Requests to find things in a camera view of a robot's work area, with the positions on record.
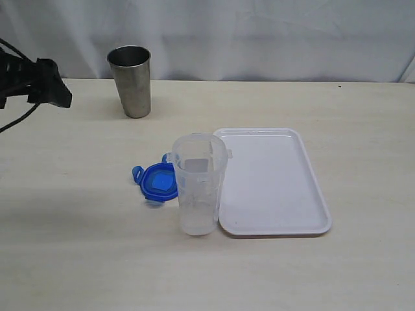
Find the stainless steel cup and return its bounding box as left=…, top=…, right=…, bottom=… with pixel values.
left=107, top=45, right=151, bottom=119

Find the black cable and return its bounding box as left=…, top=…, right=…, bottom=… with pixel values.
left=0, top=38, right=43, bottom=133

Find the blue plastic lid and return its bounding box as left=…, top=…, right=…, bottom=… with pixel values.
left=132, top=152, right=178, bottom=207

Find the white backdrop curtain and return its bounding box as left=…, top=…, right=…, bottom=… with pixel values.
left=1, top=0, right=414, bottom=83

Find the white plastic tray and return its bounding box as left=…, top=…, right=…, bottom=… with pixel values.
left=215, top=128, right=332, bottom=238

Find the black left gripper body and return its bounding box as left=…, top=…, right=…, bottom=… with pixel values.
left=1, top=45, right=38, bottom=109

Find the clear plastic tall container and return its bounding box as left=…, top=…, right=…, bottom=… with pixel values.
left=170, top=133, right=229, bottom=236

